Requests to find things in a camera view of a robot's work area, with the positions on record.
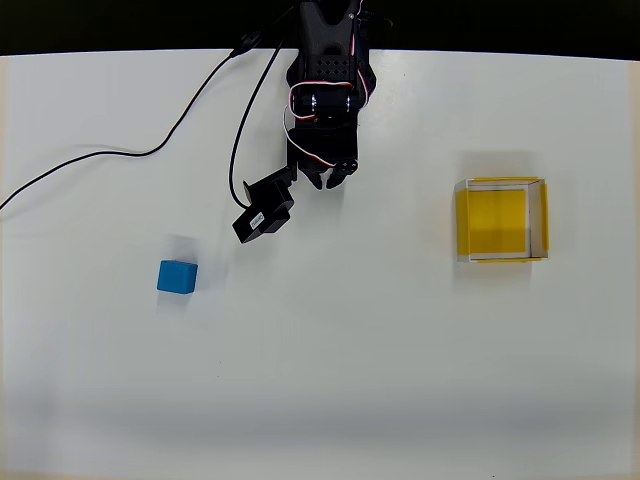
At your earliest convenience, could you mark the yellow open box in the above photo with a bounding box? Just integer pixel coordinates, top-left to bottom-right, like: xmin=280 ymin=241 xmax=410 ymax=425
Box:
xmin=454 ymin=176 xmax=552 ymax=264

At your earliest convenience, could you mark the blue cube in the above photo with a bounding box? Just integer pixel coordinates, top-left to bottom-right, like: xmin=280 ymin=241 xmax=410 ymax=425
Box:
xmin=156 ymin=259 xmax=199 ymax=295

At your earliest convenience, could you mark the black camera cable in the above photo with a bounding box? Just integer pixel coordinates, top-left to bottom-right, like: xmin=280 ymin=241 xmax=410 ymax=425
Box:
xmin=0 ymin=3 xmax=302 ymax=210

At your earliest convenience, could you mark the white red servo wire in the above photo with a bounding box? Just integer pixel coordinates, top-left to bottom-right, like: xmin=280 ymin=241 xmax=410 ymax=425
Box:
xmin=282 ymin=13 xmax=377 ymax=169

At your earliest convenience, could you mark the black gripper-mounted camera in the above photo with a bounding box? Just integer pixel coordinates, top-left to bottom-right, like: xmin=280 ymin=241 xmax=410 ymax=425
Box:
xmin=231 ymin=166 xmax=298 ymax=245

